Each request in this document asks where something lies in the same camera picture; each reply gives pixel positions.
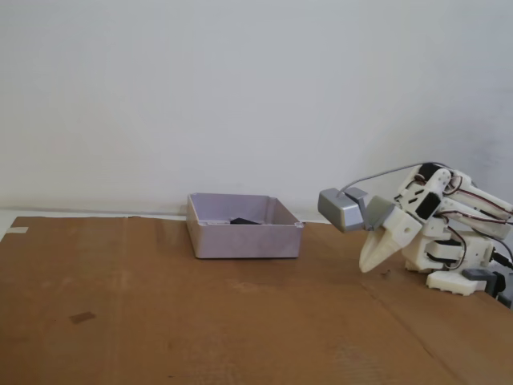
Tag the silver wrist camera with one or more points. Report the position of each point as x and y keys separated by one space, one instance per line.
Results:
x=338 y=208

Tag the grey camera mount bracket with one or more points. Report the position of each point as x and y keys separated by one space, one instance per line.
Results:
x=378 y=210

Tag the brown cardboard sheet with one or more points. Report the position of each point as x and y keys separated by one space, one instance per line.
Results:
x=160 y=321

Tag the dark brown tape patch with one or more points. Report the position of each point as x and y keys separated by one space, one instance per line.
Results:
x=82 y=317

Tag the black rectangular block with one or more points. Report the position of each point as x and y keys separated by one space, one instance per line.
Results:
x=242 y=221

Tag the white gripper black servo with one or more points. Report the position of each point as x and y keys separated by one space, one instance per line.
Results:
x=394 y=233

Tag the pale plastic open box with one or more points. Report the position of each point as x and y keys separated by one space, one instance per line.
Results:
x=244 y=244

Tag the grey table clamp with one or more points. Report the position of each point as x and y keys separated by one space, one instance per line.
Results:
x=475 y=274

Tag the white tape strip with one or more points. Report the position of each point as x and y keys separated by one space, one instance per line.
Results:
x=18 y=230

